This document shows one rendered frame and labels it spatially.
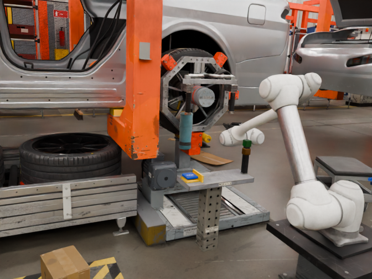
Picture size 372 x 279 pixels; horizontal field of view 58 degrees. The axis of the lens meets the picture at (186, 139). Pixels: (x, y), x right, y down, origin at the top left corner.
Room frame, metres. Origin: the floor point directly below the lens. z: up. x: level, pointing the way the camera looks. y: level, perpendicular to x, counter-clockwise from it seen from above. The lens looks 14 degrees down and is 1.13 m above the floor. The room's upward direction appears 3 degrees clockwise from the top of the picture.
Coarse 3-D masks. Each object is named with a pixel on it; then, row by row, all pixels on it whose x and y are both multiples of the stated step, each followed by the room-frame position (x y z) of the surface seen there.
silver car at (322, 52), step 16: (320, 32) 5.49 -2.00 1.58; (336, 32) 5.63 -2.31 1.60; (304, 48) 4.90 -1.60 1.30; (320, 48) 4.58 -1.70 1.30; (336, 48) 4.35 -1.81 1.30; (352, 48) 4.16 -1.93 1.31; (368, 48) 4.02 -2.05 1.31; (304, 64) 4.67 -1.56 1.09; (320, 64) 4.41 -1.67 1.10; (336, 64) 4.20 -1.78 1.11; (352, 64) 4.04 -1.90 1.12; (368, 64) 3.92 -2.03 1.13; (336, 80) 4.18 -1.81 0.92; (352, 80) 4.02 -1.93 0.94; (368, 80) 3.91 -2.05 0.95
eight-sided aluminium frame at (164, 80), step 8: (184, 56) 2.39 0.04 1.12; (192, 56) 2.46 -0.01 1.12; (184, 64) 2.39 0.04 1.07; (208, 64) 2.53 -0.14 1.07; (216, 64) 2.50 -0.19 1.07; (168, 72) 2.38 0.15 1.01; (176, 72) 2.36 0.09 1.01; (168, 80) 2.33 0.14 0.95; (160, 88) 2.37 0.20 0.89; (224, 88) 2.54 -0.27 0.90; (160, 96) 2.36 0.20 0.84; (224, 96) 2.54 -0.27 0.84; (160, 104) 2.36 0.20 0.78; (224, 104) 2.54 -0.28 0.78; (168, 112) 2.34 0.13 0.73; (216, 112) 2.56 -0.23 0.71; (224, 112) 2.54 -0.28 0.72; (176, 120) 2.37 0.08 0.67; (208, 120) 2.53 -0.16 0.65; (216, 120) 2.51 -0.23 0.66; (192, 128) 2.47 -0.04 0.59; (200, 128) 2.46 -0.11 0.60; (208, 128) 2.48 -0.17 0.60
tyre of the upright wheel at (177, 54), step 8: (184, 48) 2.55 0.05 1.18; (192, 48) 2.52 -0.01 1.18; (176, 56) 2.45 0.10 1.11; (200, 56) 2.53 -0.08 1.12; (208, 56) 2.56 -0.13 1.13; (160, 112) 2.40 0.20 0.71; (160, 120) 2.41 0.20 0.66; (168, 120) 2.43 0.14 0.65; (168, 128) 2.43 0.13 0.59; (176, 128) 2.46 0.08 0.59
